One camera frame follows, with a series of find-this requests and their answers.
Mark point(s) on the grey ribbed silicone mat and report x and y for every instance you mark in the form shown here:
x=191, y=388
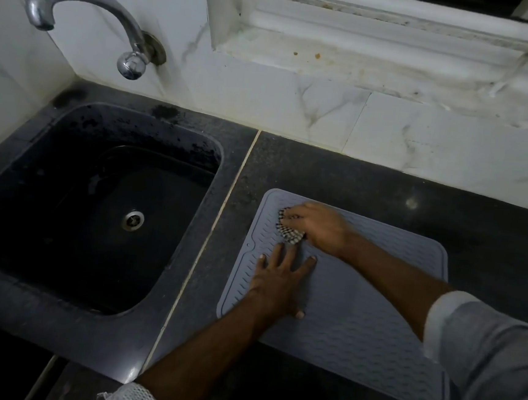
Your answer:
x=372, y=336

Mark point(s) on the white metal window grille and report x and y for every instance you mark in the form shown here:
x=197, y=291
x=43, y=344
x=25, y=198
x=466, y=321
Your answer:
x=526, y=48

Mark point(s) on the person's left forearm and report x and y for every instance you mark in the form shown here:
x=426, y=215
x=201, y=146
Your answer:
x=204, y=353

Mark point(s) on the person's left hand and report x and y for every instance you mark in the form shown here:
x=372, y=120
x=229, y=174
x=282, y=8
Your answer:
x=279, y=286

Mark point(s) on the grey shirt right sleeve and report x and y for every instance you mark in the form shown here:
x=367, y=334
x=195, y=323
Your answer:
x=494, y=365

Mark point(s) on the black kitchen sink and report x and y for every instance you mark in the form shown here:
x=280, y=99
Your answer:
x=69, y=217

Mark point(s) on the chrome wall faucet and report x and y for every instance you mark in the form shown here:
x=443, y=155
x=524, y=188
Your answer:
x=119, y=12

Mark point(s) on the person's right hand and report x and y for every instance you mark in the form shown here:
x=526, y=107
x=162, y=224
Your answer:
x=326, y=228

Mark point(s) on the person's right forearm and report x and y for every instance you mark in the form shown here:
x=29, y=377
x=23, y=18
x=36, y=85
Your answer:
x=400, y=278

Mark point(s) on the stained marble window sill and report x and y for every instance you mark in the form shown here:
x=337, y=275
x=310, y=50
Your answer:
x=372, y=66

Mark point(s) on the round metal sink drain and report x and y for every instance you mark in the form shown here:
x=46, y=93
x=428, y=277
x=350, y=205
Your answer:
x=133, y=220

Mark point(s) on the black white checked cloth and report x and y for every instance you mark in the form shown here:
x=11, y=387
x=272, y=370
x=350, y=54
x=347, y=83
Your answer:
x=289, y=232

